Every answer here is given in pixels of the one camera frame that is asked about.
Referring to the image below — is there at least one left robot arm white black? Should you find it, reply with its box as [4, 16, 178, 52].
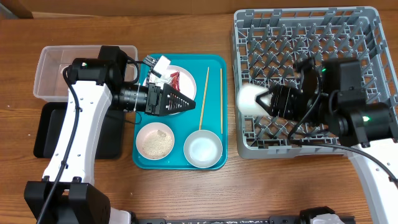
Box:
[24, 45, 196, 223]

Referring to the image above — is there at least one right wooden chopstick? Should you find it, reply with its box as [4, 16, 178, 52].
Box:
[220, 68, 223, 134]

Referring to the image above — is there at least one grey dishwasher rack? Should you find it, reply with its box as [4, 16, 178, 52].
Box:
[232, 6, 397, 159]

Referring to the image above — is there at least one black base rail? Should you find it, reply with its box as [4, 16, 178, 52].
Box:
[132, 207, 356, 224]

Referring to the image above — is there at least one pink plate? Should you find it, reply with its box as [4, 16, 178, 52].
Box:
[143, 65, 197, 101]

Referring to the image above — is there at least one red snack wrapper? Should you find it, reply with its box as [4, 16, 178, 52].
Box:
[170, 71, 180, 91]

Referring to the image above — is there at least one clear plastic bin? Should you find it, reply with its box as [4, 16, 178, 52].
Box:
[32, 45, 139, 103]

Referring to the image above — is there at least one white napkin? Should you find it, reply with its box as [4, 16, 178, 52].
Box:
[149, 73, 172, 86]

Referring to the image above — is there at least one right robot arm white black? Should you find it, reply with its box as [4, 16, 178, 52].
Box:
[254, 58, 397, 223]

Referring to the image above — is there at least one wooden chopstick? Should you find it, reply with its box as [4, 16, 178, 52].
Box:
[199, 67, 210, 130]
[220, 68, 223, 134]

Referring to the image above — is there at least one teal serving tray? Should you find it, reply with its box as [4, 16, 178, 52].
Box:
[132, 54, 228, 170]

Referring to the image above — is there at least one white cup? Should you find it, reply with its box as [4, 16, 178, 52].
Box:
[236, 84, 269, 116]

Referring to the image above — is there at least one grey bowl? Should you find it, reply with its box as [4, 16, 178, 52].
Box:
[183, 129, 223, 169]

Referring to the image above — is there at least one black tray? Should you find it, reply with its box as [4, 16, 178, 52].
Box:
[33, 102, 125, 159]

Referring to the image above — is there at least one left wooden chopstick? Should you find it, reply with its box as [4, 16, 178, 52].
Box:
[199, 67, 210, 130]

